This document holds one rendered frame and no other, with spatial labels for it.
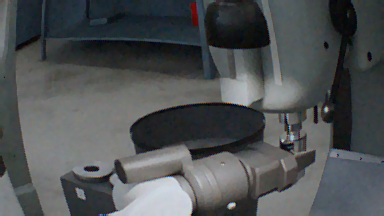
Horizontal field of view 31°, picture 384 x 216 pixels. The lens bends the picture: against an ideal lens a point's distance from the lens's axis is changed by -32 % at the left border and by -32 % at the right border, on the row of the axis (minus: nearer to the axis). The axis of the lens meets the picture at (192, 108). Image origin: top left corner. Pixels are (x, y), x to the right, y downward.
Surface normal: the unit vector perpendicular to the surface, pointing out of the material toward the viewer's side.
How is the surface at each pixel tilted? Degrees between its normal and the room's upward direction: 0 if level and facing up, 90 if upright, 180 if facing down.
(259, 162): 1
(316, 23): 90
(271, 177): 90
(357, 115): 90
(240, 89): 90
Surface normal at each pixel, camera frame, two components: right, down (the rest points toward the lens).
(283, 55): -0.42, 0.31
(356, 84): -0.66, 0.29
